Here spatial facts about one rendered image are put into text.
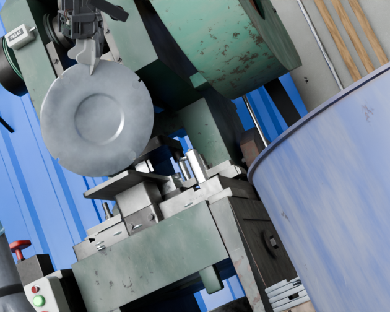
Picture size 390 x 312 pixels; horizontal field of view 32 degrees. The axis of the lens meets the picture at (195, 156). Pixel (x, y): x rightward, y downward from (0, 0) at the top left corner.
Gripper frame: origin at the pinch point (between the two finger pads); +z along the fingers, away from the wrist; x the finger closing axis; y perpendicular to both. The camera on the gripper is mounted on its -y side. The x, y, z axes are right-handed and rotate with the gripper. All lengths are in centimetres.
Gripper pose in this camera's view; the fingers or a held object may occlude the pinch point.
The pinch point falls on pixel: (92, 68)
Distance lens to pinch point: 167.4
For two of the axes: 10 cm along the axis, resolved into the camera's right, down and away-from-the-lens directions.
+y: -8.0, 1.9, -5.7
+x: 6.0, 3.5, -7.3
